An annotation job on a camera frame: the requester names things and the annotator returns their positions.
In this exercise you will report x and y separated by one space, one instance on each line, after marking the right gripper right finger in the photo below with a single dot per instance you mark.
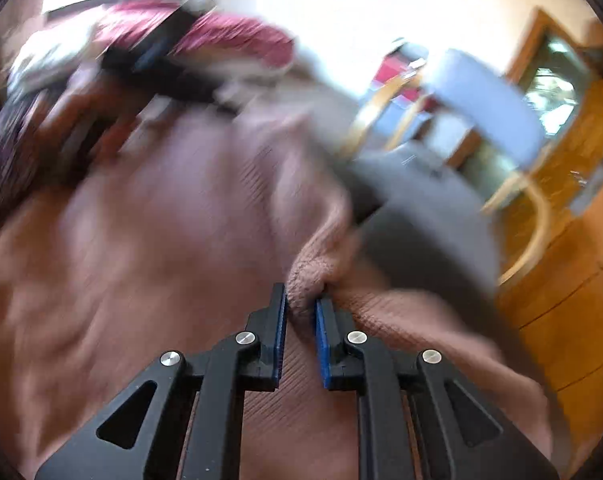
419 416

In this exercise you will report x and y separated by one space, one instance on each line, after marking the grey cushioned wooden armchair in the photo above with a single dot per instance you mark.
436 103

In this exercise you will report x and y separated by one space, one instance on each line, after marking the bed with red blanket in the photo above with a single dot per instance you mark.
127 23

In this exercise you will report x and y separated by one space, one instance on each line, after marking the pink knitted sweater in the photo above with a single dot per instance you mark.
172 247

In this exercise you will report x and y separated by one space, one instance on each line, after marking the wooden wardrobe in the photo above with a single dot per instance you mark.
556 308

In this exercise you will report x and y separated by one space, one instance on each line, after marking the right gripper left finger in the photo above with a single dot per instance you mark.
181 417

